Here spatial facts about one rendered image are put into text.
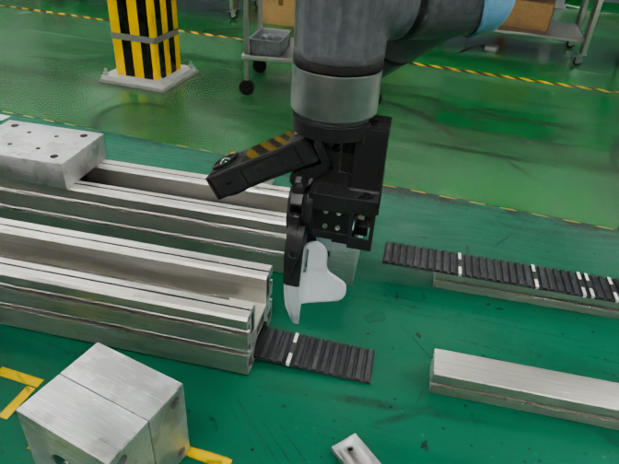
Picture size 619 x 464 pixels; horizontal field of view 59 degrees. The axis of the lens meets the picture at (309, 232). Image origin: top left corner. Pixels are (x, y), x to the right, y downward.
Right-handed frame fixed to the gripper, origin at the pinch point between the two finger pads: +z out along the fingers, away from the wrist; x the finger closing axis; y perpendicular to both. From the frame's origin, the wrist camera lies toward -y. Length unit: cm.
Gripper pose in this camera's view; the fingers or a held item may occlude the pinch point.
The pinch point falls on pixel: (298, 287)
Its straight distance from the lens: 59.0
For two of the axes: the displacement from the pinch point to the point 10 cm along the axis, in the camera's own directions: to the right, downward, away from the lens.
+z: -0.6, 8.4, 5.5
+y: 9.8, 1.6, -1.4
